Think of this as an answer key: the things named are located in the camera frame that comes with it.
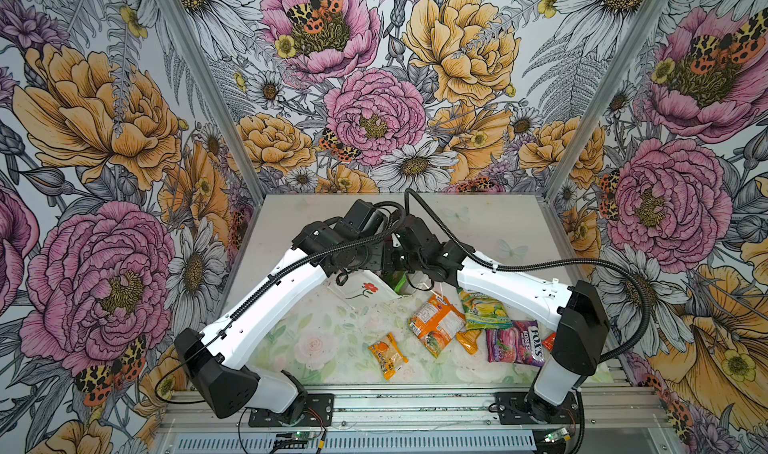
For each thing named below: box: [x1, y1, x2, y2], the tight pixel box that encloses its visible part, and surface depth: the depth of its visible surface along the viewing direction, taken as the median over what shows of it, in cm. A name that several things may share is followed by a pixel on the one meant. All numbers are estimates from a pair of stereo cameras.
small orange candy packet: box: [456, 330, 482, 355], surface depth 87 cm
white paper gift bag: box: [327, 269, 403, 310], surface depth 76 cm
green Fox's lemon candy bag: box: [456, 288, 514, 331], surface depth 87 cm
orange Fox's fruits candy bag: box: [408, 292, 467, 358], surface depth 87 cm
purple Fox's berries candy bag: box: [486, 320, 545, 367], surface depth 84 cm
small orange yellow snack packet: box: [368, 332, 409, 380], surface depth 83 cm
